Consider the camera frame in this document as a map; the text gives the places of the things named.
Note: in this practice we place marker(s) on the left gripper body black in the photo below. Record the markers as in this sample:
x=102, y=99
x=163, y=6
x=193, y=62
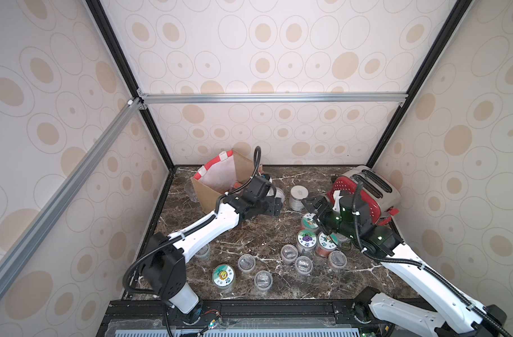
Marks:
x=268, y=206

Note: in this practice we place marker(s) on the orange label seed jar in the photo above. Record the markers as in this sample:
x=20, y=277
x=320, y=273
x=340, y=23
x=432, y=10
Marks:
x=308, y=223

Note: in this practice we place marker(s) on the large white lid canister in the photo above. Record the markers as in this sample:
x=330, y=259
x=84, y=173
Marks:
x=297, y=194

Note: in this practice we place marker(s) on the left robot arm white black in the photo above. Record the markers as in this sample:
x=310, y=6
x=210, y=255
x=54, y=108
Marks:
x=161, y=271

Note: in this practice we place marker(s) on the yellow green lid jar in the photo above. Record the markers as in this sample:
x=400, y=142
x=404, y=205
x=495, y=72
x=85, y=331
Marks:
x=224, y=278

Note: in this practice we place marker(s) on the red green label jar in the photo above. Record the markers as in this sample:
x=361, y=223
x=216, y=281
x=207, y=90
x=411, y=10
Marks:
x=325, y=245

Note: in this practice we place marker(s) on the clear small seed jar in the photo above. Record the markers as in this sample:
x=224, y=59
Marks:
x=337, y=260

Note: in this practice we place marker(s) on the clear jar front row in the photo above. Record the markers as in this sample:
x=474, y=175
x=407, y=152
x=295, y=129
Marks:
x=303, y=265

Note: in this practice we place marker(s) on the silver horizontal rail back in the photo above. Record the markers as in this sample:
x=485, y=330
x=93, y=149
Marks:
x=274, y=98

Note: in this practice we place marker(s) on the clear plastic cup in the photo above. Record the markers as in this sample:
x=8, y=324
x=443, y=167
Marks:
x=190, y=192

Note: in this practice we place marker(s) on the burlap canvas bag red lining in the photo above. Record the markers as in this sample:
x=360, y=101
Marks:
x=221, y=174

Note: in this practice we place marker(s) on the silver diagonal rail left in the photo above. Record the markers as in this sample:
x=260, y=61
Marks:
x=14, y=261

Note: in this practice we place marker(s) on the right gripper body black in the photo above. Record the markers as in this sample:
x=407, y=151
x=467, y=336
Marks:
x=322, y=213

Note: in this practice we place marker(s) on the white purple label can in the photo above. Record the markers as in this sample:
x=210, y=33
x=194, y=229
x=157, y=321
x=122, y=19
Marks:
x=279, y=193

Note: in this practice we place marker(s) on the green floral label jar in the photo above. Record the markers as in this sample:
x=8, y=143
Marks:
x=204, y=253

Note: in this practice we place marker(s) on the purple flower label jar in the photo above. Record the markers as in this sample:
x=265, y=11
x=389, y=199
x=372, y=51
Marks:
x=306, y=242

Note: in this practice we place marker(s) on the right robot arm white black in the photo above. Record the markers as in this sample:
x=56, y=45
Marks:
x=452, y=312

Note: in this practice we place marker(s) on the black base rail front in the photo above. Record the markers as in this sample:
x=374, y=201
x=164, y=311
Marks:
x=253, y=315

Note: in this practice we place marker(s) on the red content clear jar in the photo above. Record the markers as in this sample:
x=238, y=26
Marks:
x=289, y=254

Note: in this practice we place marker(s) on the red silver toaster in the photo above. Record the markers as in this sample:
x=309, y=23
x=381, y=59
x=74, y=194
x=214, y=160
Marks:
x=378, y=193

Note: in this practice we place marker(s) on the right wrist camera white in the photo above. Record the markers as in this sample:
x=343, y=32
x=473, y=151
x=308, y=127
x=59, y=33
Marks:
x=336, y=200

